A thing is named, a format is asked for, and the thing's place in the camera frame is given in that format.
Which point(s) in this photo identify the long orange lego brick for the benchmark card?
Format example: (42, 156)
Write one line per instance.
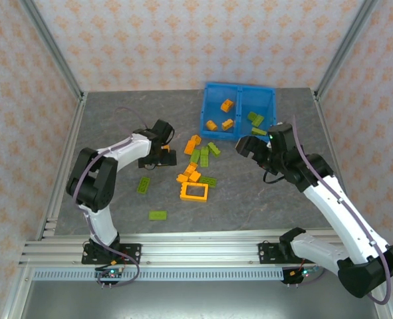
(189, 148)

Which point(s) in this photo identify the round orange lego piece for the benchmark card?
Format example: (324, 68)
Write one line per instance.
(211, 125)

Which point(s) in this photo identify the orange lego window frame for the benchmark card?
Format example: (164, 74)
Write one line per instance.
(194, 199)

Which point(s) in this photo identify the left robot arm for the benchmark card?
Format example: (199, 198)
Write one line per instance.
(99, 226)

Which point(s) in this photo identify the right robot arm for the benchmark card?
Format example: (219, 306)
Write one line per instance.
(349, 219)

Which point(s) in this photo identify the blue plastic bin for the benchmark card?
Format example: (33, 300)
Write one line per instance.
(256, 99)
(216, 94)

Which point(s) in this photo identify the aluminium base beam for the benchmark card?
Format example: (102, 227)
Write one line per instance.
(199, 249)

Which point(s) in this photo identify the small control circuit board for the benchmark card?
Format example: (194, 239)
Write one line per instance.
(304, 273)
(111, 274)

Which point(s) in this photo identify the grey metal shelf panel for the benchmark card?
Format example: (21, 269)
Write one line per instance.
(199, 299)

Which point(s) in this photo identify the aluminium table side rail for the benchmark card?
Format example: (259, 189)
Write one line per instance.
(78, 116)
(322, 116)

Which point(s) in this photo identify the aluminium upright frame post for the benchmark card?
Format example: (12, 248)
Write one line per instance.
(54, 50)
(344, 50)

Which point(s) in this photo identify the aluminium frame leg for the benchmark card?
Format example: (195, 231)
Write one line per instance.
(16, 295)
(386, 311)

